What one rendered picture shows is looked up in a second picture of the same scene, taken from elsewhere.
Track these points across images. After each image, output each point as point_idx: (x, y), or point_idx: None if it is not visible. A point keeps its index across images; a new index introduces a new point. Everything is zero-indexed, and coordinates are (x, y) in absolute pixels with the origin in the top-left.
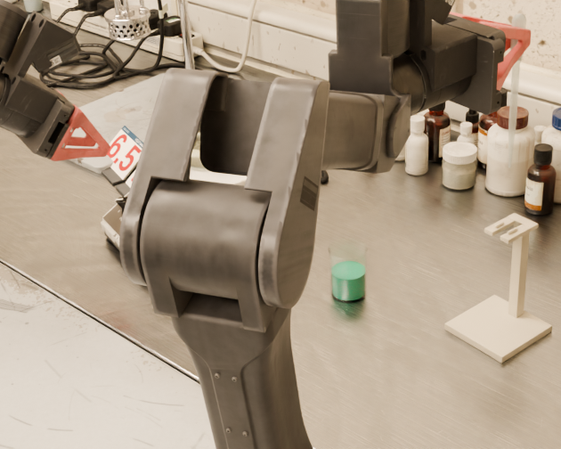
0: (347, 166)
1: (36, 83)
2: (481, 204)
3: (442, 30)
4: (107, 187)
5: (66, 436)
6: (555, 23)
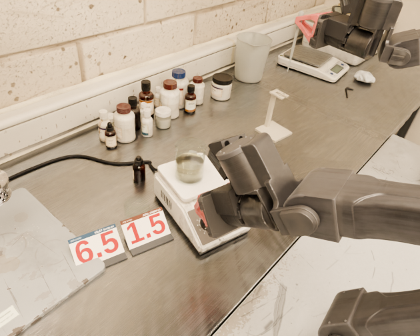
0: None
1: None
2: (183, 123)
3: (343, 17)
4: (130, 261)
5: (375, 252)
6: (129, 45)
